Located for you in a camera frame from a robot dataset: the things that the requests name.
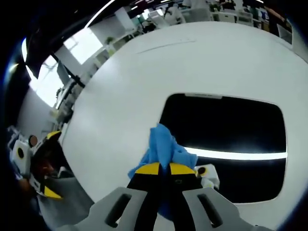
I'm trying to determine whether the black tablet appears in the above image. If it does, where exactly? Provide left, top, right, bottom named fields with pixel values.
left=157, top=92, right=289, bottom=205

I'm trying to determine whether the blue cleaning cloth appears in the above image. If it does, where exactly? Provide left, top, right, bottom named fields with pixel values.
left=127, top=123, right=198, bottom=221

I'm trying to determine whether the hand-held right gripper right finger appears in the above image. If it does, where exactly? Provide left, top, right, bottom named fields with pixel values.
left=169, top=163, right=263, bottom=231

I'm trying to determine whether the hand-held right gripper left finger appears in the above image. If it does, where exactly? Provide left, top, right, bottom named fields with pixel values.
left=72, top=162, right=161, bottom=231

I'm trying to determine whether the black tripod stand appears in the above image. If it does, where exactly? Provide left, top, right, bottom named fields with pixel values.
left=51, top=54, right=86, bottom=89

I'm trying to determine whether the white partition board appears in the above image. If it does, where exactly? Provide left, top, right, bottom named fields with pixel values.
left=276, top=23, right=294, bottom=46

